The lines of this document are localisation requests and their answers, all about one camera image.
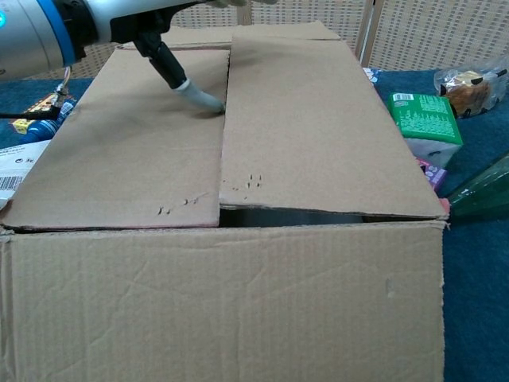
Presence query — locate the red cardboard box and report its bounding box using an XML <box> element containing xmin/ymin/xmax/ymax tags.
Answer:
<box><xmin>0</xmin><ymin>19</ymin><xmax>453</xmax><ymax>382</ymax></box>

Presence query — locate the green glass bottle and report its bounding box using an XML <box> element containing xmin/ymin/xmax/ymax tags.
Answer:
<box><xmin>445</xmin><ymin>150</ymin><xmax>509</xmax><ymax>220</ymax></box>

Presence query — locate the white plastic food bag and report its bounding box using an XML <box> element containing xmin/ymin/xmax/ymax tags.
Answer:
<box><xmin>0</xmin><ymin>138</ymin><xmax>52</xmax><ymax>210</ymax></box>

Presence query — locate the blue cookie package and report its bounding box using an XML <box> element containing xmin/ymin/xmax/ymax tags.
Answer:
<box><xmin>362</xmin><ymin>67</ymin><xmax>383</xmax><ymax>88</ymax></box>

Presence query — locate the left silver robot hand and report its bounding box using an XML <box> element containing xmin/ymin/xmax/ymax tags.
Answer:
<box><xmin>83</xmin><ymin>0</ymin><xmax>250</xmax><ymax>117</ymax></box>

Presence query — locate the clear bag with bread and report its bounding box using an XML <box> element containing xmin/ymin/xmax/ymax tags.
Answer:
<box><xmin>433</xmin><ymin>55</ymin><xmax>509</xmax><ymax>119</ymax></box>

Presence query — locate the blue felt table cover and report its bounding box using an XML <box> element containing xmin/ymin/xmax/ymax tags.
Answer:
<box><xmin>0</xmin><ymin>69</ymin><xmax>509</xmax><ymax>382</ymax></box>

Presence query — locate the red yellow packet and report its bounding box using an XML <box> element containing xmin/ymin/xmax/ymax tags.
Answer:
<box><xmin>11</xmin><ymin>92</ymin><xmax>60</xmax><ymax>134</ymax></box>

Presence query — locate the blue tube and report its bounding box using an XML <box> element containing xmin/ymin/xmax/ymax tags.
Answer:
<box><xmin>25</xmin><ymin>99</ymin><xmax>79</xmax><ymax>143</ymax></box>

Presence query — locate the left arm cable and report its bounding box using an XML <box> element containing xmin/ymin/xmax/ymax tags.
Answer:
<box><xmin>0</xmin><ymin>65</ymin><xmax>75</xmax><ymax>119</ymax></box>

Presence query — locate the green carton box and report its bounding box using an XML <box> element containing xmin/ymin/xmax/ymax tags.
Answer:
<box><xmin>387</xmin><ymin>92</ymin><xmax>464</xmax><ymax>168</ymax></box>

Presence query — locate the purple small box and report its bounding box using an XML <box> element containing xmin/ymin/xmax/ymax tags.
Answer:
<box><xmin>415</xmin><ymin>157</ymin><xmax>449</xmax><ymax>195</ymax></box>

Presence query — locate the wicker folding screen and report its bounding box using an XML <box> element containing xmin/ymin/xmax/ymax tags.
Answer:
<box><xmin>23</xmin><ymin>0</ymin><xmax>509</xmax><ymax>80</ymax></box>

